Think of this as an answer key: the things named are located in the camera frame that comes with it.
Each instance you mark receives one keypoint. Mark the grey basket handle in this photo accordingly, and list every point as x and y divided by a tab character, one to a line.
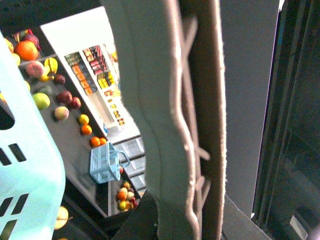
172	75

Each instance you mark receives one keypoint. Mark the light blue plastic basket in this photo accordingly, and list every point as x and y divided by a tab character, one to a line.
32	174

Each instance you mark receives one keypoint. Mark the black fruit display shelf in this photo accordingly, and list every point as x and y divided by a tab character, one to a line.
81	215

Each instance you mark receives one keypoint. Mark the small blue basket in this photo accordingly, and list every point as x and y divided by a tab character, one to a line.
106	162

